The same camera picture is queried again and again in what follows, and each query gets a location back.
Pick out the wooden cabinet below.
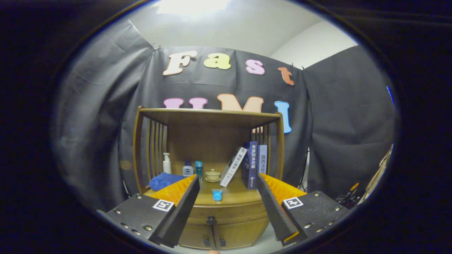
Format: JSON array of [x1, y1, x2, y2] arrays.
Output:
[[132, 106, 285, 250]]

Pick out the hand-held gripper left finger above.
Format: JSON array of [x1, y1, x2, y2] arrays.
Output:
[[106, 174, 200, 248]]

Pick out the pale purple book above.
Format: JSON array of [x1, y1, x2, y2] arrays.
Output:
[[258, 145, 268, 174]]

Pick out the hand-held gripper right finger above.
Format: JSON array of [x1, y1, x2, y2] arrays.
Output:
[[256, 172, 351, 247]]

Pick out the black and orange tool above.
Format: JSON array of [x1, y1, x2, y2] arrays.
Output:
[[335, 182, 361, 208]]

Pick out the black tripod stand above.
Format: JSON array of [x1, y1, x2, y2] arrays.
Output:
[[298, 148, 311, 193]]

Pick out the white book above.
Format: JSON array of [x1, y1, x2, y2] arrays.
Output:
[[220, 147, 248, 187]]

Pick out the wooden countertop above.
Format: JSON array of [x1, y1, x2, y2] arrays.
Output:
[[143, 173, 269, 207]]

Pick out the dark blue book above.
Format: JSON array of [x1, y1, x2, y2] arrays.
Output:
[[242, 141, 258, 190]]

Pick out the rolled blue towel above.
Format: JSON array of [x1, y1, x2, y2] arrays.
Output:
[[149, 172, 188, 192]]

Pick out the wooden cabinet door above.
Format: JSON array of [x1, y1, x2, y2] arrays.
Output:
[[212, 218, 269, 247], [178, 224, 214, 249]]

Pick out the light wooden frame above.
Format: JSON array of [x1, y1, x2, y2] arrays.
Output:
[[362, 145, 393, 203]]

